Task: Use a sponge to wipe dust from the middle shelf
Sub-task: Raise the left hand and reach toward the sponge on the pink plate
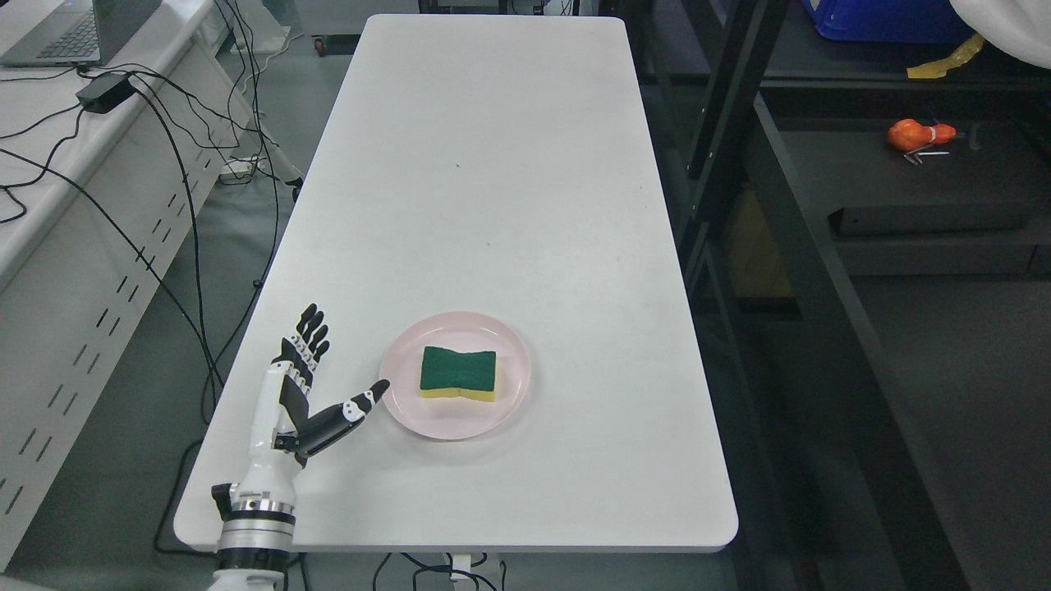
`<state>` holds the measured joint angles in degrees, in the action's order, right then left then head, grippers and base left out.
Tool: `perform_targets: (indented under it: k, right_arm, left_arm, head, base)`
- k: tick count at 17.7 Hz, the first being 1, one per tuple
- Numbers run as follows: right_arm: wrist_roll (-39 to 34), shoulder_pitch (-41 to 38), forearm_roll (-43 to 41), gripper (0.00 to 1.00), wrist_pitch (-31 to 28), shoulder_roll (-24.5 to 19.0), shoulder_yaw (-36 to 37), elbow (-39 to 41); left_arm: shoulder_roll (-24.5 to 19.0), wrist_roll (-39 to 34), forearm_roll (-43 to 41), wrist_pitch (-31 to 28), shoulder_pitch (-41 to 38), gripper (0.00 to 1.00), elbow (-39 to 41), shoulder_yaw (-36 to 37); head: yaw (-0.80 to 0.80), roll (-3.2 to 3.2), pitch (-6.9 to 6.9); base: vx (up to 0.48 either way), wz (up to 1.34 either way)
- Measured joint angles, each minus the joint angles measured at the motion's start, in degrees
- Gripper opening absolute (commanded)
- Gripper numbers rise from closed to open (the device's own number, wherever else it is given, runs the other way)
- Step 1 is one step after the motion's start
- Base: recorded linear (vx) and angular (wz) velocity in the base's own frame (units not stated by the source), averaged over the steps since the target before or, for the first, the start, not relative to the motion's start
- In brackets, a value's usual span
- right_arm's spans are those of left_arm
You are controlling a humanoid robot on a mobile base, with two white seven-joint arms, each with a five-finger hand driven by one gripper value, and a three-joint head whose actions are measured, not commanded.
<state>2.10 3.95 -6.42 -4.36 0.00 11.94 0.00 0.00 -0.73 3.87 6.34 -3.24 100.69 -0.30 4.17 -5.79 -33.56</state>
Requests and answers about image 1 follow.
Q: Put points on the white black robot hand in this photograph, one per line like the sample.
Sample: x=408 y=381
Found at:
x=286 y=433

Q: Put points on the green yellow sponge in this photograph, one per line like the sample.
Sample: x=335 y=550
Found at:
x=448 y=374

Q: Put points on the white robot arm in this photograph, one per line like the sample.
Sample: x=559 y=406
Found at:
x=254 y=548

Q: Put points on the dark metal shelf rack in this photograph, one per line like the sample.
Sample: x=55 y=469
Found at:
x=876 y=323

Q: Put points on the orange toy on shelf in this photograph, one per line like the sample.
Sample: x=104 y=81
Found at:
x=907 y=135

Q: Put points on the pink round plate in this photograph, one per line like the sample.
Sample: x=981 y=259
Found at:
x=455 y=419

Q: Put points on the white power strip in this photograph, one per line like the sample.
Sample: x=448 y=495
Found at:
x=238 y=171

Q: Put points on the white side desk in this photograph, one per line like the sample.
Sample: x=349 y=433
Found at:
x=94 y=208

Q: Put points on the black power adapter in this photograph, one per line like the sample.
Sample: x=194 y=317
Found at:
x=105 y=92

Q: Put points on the grey laptop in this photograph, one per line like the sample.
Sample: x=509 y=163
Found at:
x=80 y=32

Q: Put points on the blue plastic bin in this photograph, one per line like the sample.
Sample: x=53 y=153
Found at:
x=888 y=22

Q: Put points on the yellow tape strip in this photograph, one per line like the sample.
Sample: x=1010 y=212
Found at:
x=938 y=69

